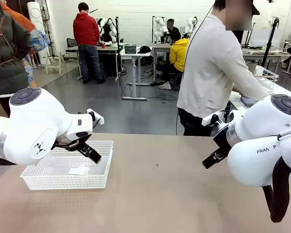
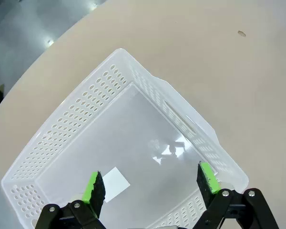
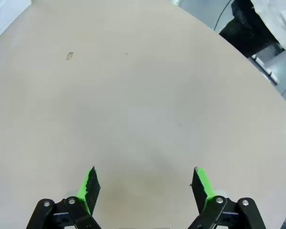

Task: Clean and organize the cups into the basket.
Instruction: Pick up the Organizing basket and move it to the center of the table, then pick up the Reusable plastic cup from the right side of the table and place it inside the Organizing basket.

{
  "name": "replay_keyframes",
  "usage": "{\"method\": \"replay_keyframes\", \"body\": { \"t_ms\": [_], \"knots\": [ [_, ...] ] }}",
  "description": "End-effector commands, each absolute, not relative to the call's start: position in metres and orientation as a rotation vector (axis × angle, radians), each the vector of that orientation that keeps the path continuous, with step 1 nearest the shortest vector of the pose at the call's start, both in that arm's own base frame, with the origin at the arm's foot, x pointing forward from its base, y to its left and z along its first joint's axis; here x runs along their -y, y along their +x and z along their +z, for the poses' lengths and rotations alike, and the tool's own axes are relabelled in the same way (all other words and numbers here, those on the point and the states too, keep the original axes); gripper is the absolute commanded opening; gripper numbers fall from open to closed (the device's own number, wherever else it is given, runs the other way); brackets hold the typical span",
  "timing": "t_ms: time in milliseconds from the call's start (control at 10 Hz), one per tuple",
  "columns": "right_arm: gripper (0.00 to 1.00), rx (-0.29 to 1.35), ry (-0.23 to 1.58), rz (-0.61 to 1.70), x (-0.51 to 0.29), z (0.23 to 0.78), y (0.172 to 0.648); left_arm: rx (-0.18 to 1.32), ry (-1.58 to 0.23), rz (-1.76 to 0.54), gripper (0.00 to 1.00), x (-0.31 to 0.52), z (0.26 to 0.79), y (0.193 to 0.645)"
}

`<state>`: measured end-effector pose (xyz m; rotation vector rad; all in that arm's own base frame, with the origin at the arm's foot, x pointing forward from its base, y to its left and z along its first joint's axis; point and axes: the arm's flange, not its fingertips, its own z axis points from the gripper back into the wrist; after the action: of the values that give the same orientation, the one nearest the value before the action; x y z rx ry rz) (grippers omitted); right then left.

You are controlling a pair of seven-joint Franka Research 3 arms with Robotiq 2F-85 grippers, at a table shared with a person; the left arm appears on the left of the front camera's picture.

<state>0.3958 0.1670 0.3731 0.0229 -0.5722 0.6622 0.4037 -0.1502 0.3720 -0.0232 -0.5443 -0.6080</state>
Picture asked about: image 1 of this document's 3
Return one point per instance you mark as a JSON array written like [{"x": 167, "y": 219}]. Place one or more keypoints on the person in orange top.
[{"x": 37, "y": 40}]

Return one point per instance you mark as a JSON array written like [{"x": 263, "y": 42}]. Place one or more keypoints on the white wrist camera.
[
  {"x": 97, "y": 116},
  {"x": 207, "y": 120}
]

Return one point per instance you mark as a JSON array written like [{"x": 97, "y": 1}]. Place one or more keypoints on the seated person in black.
[{"x": 172, "y": 28}]

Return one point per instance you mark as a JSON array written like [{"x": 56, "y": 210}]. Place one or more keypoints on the person's right forearm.
[{"x": 255, "y": 86}]

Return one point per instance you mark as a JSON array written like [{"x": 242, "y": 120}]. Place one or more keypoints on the white tower fan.
[{"x": 35, "y": 17}]

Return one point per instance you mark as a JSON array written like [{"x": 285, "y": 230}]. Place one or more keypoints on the person in dark jacket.
[{"x": 7, "y": 53}]

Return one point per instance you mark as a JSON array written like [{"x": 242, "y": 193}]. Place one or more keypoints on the white side table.
[{"x": 288, "y": 90}]

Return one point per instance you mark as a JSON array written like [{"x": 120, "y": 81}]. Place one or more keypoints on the person in red hoodie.
[{"x": 86, "y": 34}]

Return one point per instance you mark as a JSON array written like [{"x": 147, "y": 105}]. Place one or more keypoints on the black mesh chair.
[{"x": 71, "y": 44}]

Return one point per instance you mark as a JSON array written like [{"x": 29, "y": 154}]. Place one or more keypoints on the person in yellow hoodie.
[{"x": 179, "y": 54}]

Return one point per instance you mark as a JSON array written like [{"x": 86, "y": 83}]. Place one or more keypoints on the black camera tripod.
[{"x": 270, "y": 43}]

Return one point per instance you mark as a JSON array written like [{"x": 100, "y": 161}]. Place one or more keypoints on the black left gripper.
[{"x": 68, "y": 144}]

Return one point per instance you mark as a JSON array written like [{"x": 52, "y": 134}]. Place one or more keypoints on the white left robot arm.
[{"x": 38, "y": 121}]

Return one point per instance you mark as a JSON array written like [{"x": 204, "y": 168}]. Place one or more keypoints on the white standing desk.
[{"x": 134, "y": 72}]

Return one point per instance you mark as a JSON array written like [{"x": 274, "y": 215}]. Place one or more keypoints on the grey-top work desk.
[{"x": 109, "y": 48}]

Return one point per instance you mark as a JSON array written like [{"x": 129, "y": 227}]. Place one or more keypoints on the black cap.
[{"x": 144, "y": 49}]

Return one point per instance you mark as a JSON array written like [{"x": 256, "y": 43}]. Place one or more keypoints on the black light stand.
[{"x": 49, "y": 36}]

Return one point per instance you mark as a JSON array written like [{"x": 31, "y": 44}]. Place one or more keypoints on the person in black with headset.
[{"x": 107, "y": 31}]

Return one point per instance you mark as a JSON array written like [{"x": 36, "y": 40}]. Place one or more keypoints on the desk with robot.
[{"x": 160, "y": 46}]

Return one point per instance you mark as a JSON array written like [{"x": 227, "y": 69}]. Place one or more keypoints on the black upright pole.
[{"x": 117, "y": 48}]

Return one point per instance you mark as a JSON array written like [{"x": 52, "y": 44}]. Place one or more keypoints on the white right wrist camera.
[{"x": 207, "y": 120}]

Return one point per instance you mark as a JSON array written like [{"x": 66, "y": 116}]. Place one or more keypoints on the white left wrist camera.
[{"x": 97, "y": 116}]

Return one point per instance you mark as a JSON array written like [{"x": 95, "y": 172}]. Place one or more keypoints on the white step stool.
[{"x": 53, "y": 62}]

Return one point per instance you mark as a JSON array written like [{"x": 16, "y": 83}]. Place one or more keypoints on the green plastic crate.
[{"x": 130, "y": 49}]

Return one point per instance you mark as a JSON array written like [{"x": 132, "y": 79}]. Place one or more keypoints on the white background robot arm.
[
  {"x": 159, "y": 26},
  {"x": 111, "y": 24},
  {"x": 191, "y": 24}
]

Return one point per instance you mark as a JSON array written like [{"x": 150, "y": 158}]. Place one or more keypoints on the long background desk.
[{"x": 262, "y": 52}]

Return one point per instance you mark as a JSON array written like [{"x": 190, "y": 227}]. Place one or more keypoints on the person in white sweater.
[{"x": 206, "y": 72}]

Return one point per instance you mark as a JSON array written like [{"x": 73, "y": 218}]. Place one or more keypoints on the white perforated plastic basket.
[{"x": 63, "y": 180}]

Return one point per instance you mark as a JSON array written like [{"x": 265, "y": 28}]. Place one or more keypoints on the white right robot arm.
[{"x": 257, "y": 136}]

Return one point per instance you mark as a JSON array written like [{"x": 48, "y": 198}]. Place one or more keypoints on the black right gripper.
[{"x": 224, "y": 140}]

